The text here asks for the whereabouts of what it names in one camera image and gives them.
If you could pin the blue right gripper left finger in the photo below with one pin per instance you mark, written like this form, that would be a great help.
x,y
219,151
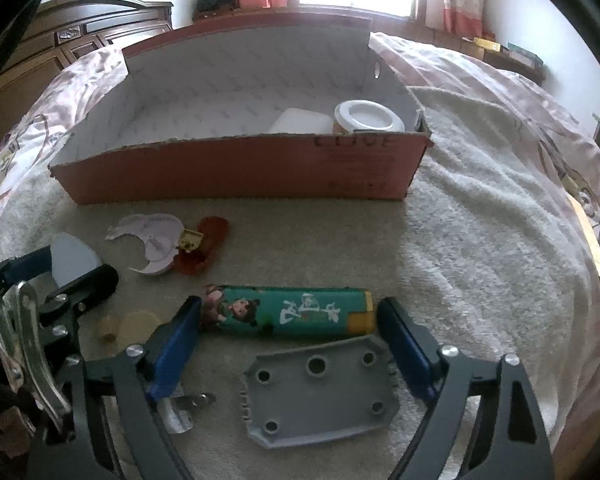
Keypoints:
x,y
170,347

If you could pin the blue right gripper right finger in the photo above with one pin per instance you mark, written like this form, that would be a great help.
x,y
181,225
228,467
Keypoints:
x,y
414,349

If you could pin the green illustrated rectangular case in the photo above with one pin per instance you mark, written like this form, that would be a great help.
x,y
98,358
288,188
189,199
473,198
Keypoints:
x,y
288,311

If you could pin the white jar orange label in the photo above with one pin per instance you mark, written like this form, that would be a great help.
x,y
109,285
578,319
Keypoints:
x,y
364,115

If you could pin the white rounded soap box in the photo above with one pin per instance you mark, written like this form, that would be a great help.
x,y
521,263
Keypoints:
x,y
300,121

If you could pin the white plug adapter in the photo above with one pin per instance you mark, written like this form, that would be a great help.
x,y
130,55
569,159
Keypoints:
x,y
177,412

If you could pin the wooden toy figure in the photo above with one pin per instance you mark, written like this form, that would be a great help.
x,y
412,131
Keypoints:
x,y
132,328

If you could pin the grey plastic plate with holes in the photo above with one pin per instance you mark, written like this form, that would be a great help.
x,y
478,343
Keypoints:
x,y
319,394

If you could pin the red figurine charm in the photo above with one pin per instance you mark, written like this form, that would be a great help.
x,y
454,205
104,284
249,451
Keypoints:
x,y
198,248

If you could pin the light blue oval pad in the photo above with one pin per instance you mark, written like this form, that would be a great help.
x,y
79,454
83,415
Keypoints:
x,y
71,258

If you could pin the metal spring clamp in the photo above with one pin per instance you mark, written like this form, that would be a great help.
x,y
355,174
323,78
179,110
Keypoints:
x,y
23,356

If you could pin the pink patterned bedspread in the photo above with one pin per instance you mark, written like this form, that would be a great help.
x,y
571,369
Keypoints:
x,y
43,132

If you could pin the red cardboard box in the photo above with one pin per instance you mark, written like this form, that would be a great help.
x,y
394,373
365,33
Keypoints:
x,y
194,116

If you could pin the green box on sill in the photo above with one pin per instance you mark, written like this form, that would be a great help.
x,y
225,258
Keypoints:
x,y
523,56

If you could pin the yellow box on sill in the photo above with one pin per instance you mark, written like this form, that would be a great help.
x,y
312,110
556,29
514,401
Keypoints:
x,y
487,44

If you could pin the dark wooden headboard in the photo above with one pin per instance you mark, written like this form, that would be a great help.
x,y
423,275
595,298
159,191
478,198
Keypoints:
x,y
61,32

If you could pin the dark bundle on sill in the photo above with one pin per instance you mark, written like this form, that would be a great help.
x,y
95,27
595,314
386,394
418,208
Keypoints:
x,y
214,6

